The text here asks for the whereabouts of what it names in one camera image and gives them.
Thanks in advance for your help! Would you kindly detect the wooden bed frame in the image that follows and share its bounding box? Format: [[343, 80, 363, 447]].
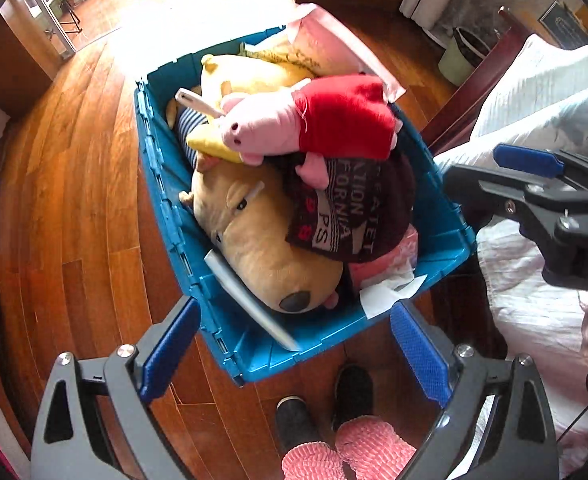
[[421, 7, 530, 156]]

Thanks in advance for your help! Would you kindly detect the white paper sheet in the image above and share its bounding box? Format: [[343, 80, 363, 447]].
[[359, 272, 427, 320]]

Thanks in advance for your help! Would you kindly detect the pink pig plush red dress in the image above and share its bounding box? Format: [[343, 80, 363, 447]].
[[219, 74, 402, 190]]

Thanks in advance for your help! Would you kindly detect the yellow plush toy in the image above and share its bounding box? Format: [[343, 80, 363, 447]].
[[166, 52, 317, 166]]

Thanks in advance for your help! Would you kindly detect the tan plush dog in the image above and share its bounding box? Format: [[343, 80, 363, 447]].
[[179, 160, 345, 313]]

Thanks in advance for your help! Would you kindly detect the white pink quilt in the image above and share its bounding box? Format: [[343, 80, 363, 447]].
[[476, 220, 588, 476]]

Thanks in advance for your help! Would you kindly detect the black slipper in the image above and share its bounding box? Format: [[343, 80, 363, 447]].
[[275, 396, 322, 453], [331, 364, 375, 431]]

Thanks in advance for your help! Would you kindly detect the dark maroon knit cloth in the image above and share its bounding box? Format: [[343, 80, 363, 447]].
[[285, 152, 417, 263]]

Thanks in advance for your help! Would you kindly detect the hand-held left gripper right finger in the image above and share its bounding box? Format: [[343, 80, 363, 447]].
[[389, 301, 560, 480]]

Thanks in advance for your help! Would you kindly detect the pale green waste bin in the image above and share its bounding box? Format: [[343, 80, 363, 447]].
[[438, 27, 492, 86]]

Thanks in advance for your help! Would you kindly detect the pink plastic packet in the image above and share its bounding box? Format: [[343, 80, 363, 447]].
[[346, 225, 419, 301]]

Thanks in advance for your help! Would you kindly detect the cream printed cloth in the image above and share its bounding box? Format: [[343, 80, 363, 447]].
[[239, 35, 319, 78]]

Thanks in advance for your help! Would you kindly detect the metal sliding door frame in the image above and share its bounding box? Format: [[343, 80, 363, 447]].
[[21, 0, 77, 61]]

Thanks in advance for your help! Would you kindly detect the blue plastic crate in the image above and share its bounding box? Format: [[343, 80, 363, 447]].
[[134, 30, 477, 387]]

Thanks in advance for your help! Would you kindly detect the pink plastic bag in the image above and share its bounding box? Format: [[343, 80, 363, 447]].
[[286, 2, 407, 103]]

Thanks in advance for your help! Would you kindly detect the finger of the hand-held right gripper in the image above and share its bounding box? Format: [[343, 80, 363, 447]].
[[444, 164, 588, 257], [493, 143, 588, 196]]

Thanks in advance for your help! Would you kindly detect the white plastic stick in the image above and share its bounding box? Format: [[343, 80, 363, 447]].
[[175, 88, 225, 120]]

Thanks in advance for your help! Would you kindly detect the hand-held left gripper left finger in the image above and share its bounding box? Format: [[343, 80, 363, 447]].
[[30, 296, 202, 480]]

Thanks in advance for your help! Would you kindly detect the navy striped cloth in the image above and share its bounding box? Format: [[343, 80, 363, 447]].
[[174, 107, 217, 167]]

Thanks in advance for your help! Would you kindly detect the small folding stool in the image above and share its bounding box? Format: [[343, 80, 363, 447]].
[[24, 0, 99, 41]]

